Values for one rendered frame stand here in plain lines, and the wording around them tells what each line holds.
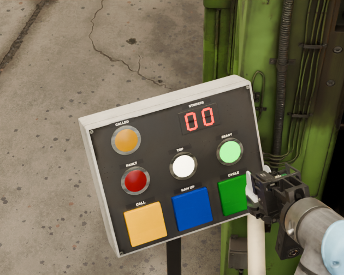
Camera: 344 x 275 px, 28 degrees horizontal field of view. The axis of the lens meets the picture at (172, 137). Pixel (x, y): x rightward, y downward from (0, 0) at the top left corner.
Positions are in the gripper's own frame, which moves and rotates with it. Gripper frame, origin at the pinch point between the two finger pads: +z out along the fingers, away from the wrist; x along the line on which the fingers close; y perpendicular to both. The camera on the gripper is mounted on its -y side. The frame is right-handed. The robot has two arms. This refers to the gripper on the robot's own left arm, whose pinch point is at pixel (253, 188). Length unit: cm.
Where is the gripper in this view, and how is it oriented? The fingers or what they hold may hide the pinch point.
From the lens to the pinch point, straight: 130.7
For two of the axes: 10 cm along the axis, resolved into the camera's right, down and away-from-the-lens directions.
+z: -3.1, -2.6, 9.1
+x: -9.3, 2.8, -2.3
